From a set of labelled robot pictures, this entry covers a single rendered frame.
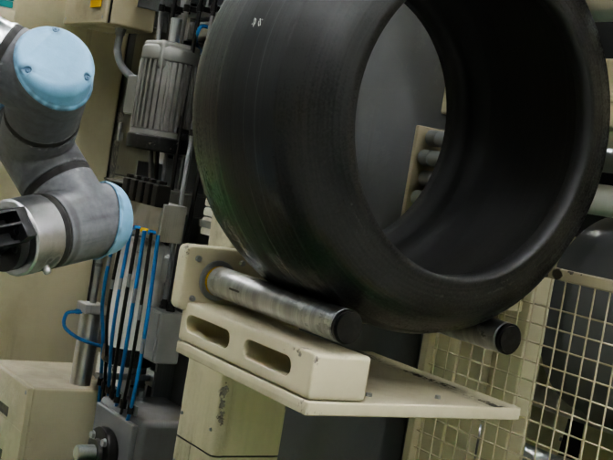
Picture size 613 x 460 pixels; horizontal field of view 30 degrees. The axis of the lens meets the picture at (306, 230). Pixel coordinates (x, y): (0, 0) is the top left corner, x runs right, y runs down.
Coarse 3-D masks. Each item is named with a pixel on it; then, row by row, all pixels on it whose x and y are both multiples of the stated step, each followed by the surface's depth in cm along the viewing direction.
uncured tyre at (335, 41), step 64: (256, 0) 145; (320, 0) 136; (384, 0) 137; (448, 0) 177; (512, 0) 171; (576, 0) 155; (256, 64) 140; (320, 64) 135; (448, 64) 181; (512, 64) 179; (576, 64) 158; (192, 128) 155; (256, 128) 139; (320, 128) 135; (448, 128) 184; (512, 128) 182; (576, 128) 161; (256, 192) 142; (320, 192) 137; (448, 192) 183; (512, 192) 179; (576, 192) 159; (256, 256) 154; (320, 256) 141; (384, 256) 143; (448, 256) 179; (512, 256) 157; (384, 320) 149; (448, 320) 152
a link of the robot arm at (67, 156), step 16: (0, 112) 139; (0, 128) 138; (0, 144) 139; (16, 144) 135; (64, 144) 136; (0, 160) 141; (16, 160) 138; (32, 160) 137; (48, 160) 137; (64, 160) 138; (80, 160) 139; (16, 176) 138; (32, 176) 137; (48, 176) 137; (32, 192) 137
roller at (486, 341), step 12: (480, 324) 162; (492, 324) 160; (504, 324) 159; (456, 336) 166; (468, 336) 163; (480, 336) 161; (492, 336) 159; (504, 336) 158; (516, 336) 159; (492, 348) 160; (504, 348) 159; (516, 348) 160
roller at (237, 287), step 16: (208, 272) 170; (224, 272) 168; (208, 288) 170; (224, 288) 165; (240, 288) 162; (256, 288) 159; (272, 288) 157; (288, 288) 156; (240, 304) 163; (256, 304) 158; (272, 304) 154; (288, 304) 151; (304, 304) 149; (320, 304) 147; (288, 320) 152; (304, 320) 148; (320, 320) 145; (336, 320) 142; (352, 320) 143; (336, 336) 143; (352, 336) 144
